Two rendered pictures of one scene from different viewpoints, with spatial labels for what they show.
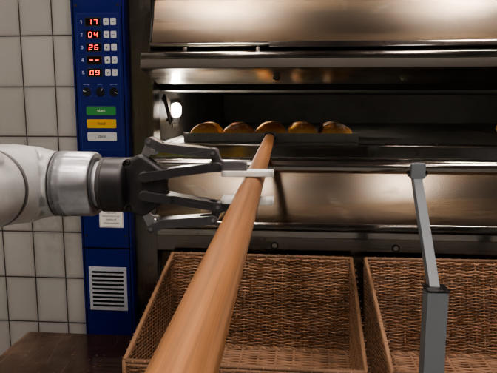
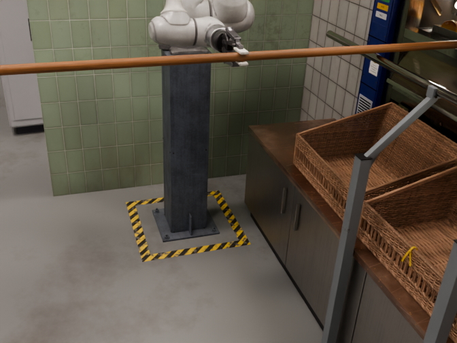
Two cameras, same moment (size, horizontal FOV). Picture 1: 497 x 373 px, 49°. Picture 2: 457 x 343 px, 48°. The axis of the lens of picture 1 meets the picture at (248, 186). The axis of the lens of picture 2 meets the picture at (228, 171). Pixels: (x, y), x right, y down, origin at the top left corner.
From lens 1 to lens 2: 1.59 m
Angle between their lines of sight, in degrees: 65
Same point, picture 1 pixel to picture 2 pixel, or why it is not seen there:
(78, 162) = (212, 30)
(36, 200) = (202, 40)
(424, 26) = not seen: outside the picture
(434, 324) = (353, 174)
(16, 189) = (188, 34)
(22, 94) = not seen: outside the picture
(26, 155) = (204, 23)
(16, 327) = (334, 114)
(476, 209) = not seen: outside the picture
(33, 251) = (347, 75)
